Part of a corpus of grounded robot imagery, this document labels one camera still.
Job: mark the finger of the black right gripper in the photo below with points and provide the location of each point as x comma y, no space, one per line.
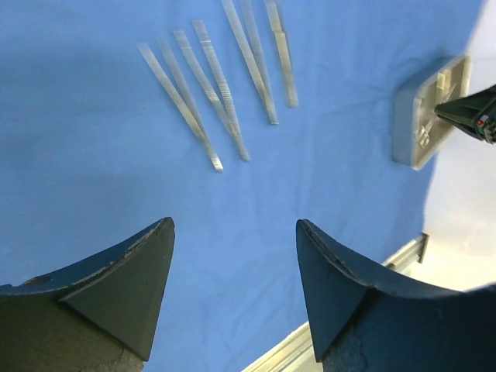
474,115

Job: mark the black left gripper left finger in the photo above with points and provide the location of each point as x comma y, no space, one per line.
98,314

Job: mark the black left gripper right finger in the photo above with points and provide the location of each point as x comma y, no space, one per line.
364,316

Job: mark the stainless steel instrument tray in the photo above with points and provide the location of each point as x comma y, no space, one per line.
417,132

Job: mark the steel tweezers long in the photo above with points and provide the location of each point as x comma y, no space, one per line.
181,105

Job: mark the steel forceps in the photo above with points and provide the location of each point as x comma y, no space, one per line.
252,51

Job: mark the small steel surgical instrument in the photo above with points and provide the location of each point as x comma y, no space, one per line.
277,28

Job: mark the blue surgical cloth wrap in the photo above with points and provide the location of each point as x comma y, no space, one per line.
93,150

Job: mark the steel tweezers medium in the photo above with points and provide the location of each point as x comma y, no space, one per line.
220,97

